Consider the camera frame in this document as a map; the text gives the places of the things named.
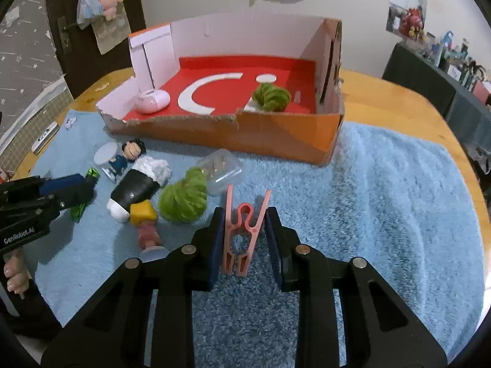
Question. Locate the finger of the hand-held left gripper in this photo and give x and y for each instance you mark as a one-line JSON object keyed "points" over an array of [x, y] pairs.
{"points": [[61, 184], [76, 198]]}

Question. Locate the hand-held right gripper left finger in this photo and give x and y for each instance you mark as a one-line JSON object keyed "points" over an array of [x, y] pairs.
{"points": [[216, 251]]}

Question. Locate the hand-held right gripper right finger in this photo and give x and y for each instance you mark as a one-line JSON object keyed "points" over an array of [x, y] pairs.
{"points": [[273, 251]]}

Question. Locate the green foil wrapper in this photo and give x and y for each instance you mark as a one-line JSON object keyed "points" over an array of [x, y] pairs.
{"points": [[92, 175]]}

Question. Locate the pink plastic clothespin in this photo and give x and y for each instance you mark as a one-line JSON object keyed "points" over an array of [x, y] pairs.
{"points": [[251, 230]]}

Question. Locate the black and white plush toy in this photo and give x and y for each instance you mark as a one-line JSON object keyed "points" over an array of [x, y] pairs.
{"points": [[134, 191]]}

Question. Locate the green yarn scrunchie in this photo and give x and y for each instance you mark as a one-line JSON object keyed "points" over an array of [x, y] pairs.
{"points": [[272, 97], [184, 199]]}

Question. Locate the orange cardboard box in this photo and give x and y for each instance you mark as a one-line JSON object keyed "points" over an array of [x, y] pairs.
{"points": [[268, 138]]}

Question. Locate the person's left forearm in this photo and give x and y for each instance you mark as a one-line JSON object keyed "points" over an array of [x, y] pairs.
{"points": [[30, 314]]}

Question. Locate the person's left hand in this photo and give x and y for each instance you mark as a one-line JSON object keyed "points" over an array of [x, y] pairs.
{"points": [[16, 274]]}

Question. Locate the small white toy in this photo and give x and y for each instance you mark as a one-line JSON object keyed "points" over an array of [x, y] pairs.
{"points": [[71, 123]]}

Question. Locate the blonde figurine in pink dress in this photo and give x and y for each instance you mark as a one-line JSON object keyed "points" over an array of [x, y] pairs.
{"points": [[144, 212]]}

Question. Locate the dark-haired figurine on round base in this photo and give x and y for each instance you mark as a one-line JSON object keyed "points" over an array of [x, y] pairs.
{"points": [[132, 149]]}

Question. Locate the clear plastic capsule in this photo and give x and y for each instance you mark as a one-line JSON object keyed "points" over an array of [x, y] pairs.
{"points": [[226, 172]]}

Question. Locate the blue fluffy towel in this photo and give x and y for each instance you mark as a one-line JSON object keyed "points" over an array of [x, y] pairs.
{"points": [[383, 199]]}

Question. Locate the pink egg-shaped toy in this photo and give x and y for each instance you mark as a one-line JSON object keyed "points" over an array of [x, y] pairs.
{"points": [[151, 101]]}

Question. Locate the dark brown door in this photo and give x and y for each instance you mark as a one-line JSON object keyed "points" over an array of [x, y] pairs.
{"points": [[73, 57]]}

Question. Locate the beige hanging cloth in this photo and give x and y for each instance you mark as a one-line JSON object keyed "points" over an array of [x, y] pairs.
{"points": [[111, 32]]}

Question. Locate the clear plastic bag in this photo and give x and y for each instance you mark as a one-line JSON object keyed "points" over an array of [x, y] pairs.
{"points": [[86, 9]]}

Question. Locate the pink pig plush toy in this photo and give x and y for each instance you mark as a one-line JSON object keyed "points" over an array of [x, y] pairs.
{"points": [[109, 4]]}

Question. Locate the dark cabinet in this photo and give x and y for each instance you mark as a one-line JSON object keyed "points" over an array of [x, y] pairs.
{"points": [[422, 80]]}

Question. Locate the row of cabinet trinkets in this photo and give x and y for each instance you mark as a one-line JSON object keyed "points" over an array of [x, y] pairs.
{"points": [[456, 55]]}

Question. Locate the red plush figures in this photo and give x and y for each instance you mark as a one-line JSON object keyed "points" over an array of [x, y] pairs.
{"points": [[412, 21]]}

